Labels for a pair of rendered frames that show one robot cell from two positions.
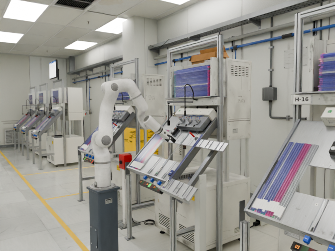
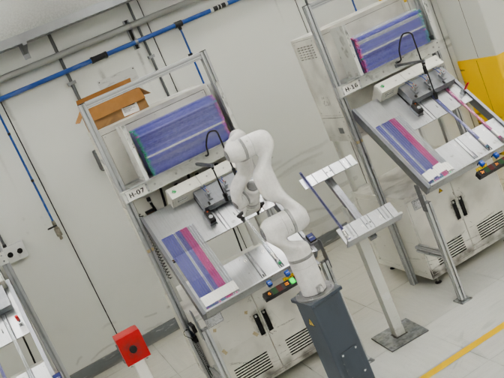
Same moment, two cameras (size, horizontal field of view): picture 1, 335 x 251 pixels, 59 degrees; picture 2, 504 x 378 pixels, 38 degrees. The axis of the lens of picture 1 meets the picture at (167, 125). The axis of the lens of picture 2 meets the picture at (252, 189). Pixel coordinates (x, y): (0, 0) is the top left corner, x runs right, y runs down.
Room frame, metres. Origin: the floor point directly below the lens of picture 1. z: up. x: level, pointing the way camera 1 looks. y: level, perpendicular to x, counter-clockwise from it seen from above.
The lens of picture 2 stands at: (1.36, 3.56, 1.98)
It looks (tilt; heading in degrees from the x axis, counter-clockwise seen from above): 13 degrees down; 287
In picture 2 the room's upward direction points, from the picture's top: 23 degrees counter-clockwise
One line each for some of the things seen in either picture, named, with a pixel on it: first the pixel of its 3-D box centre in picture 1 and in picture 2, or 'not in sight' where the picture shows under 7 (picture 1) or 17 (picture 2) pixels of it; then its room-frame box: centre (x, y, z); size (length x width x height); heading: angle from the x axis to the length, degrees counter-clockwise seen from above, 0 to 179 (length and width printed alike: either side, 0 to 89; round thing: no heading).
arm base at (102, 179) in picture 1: (102, 174); (307, 275); (2.21, 0.49, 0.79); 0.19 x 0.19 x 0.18
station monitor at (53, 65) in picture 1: (55, 70); not in sight; (6.67, 2.48, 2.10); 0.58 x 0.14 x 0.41; 35
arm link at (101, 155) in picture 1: (100, 146); (284, 238); (2.24, 0.51, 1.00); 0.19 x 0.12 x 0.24; 29
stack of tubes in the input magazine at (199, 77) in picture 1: (195, 82); (181, 134); (2.78, -0.26, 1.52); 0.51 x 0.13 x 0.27; 35
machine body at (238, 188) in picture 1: (200, 205); (248, 320); (2.90, -0.32, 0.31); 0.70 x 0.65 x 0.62; 35
